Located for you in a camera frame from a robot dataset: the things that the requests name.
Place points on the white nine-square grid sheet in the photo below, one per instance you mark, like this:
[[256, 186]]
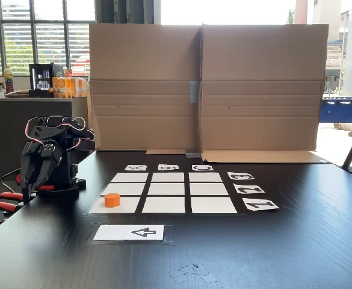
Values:
[[169, 192]]

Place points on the paper sheet letter A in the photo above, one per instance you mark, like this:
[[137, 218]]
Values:
[[136, 167]]

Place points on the paper sheet number 3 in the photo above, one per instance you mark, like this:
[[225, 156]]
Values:
[[240, 176]]

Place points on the paper sheet number 2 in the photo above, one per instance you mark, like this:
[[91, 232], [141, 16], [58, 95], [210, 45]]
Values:
[[249, 189]]

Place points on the black tray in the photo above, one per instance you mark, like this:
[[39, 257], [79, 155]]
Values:
[[40, 94]]

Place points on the paper sheet letter B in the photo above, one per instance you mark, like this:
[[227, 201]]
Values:
[[168, 167]]

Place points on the dark counter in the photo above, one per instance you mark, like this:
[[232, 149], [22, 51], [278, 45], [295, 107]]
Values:
[[1, 126]]

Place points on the paper sheet letter C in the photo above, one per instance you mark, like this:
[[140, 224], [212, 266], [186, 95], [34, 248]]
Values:
[[202, 168]]

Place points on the white arrow paper sheet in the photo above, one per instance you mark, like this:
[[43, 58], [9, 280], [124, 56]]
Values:
[[127, 232]]

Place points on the small dark glass bottle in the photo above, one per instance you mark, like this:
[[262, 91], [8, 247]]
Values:
[[2, 88]]

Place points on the black mini fridge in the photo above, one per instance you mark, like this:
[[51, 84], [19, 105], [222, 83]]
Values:
[[55, 72]]

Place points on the orange snack bag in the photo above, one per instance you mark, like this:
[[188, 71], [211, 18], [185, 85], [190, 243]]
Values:
[[67, 73]]

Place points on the red black clamp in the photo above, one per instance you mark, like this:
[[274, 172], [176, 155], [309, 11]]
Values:
[[1, 206]]

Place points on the yellow drink bottle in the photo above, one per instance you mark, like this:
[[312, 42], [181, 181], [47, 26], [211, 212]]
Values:
[[8, 79]]

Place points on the blue foosball table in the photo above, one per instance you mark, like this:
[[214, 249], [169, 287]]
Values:
[[344, 111]]

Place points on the brown paper stack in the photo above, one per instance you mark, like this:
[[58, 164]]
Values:
[[17, 94]]

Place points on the brown cardboard box large flap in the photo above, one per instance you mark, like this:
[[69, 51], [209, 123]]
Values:
[[263, 75]]

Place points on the clear tape scraps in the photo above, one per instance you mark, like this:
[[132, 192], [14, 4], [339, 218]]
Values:
[[193, 269]]

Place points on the paper sheet number 1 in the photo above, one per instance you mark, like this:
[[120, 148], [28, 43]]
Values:
[[260, 204]]

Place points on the grey duct tape strip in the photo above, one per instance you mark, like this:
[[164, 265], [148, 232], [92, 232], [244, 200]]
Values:
[[194, 91], [192, 155]]

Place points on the round orange token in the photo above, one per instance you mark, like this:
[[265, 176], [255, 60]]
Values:
[[112, 200]]

